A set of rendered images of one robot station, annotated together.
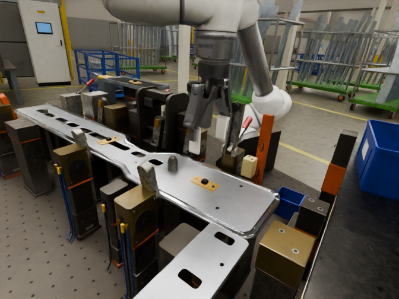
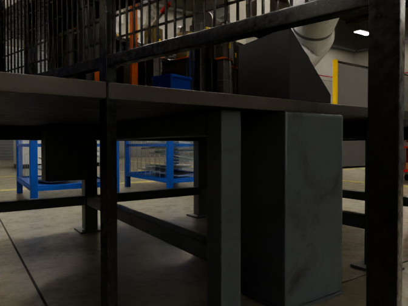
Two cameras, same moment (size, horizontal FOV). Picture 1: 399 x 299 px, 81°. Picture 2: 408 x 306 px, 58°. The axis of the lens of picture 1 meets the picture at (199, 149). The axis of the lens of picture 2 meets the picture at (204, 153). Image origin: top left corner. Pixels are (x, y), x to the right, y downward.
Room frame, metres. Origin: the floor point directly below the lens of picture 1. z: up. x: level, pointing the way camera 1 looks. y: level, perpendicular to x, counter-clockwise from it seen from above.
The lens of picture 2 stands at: (1.08, -1.70, 0.55)
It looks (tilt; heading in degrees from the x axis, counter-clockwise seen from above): 1 degrees down; 95
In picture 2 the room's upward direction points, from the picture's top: straight up
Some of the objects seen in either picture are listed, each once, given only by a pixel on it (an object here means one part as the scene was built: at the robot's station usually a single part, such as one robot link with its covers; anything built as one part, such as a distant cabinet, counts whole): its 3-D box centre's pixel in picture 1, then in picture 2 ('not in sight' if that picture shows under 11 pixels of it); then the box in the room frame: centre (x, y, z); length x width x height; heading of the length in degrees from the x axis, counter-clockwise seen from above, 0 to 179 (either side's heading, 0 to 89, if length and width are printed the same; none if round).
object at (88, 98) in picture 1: (103, 131); not in sight; (1.19, 0.53, 0.90); 0.13 x 0.08 x 0.41; 145
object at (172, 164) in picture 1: (172, 164); not in sight; (0.66, 0.08, 1.02); 0.03 x 0.03 x 0.07
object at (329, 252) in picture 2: not in sight; (283, 203); (1.26, -0.29, 0.33); 0.31 x 0.31 x 0.66; 39
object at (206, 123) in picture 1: (200, 105); not in sight; (3.96, 0.02, 0.36); 0.50 x 0.50 x 0.73
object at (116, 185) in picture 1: (114, 228); not in sight; (0.55, 0.25, 0.84); 0.10 x 0.05 x 0.29; 145
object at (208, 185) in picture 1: (204, 181); not in sight; (0.59, -0.02, 1.01); 0.08 x 0.04 x 0.01; 55
